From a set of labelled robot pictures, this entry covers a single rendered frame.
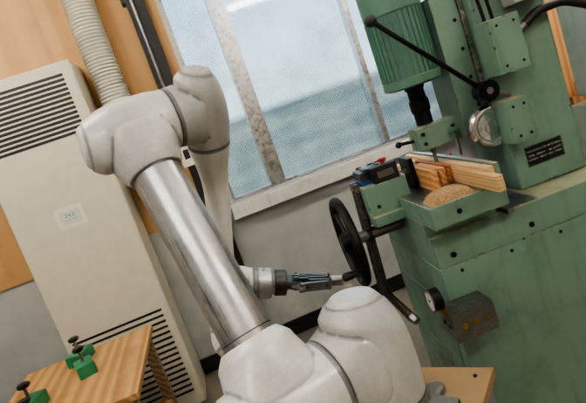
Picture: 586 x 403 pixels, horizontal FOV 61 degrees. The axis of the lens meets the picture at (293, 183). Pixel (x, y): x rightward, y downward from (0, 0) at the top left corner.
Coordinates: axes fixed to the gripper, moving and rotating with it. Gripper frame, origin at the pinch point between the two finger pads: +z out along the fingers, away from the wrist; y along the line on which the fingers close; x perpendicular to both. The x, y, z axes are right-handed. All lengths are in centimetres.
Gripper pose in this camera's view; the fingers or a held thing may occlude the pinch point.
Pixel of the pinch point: (341, 281)
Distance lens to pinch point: 150.4
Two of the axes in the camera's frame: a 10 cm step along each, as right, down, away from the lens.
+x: -0.1, 9.9, 1.1
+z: 9.9, 0.0, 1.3
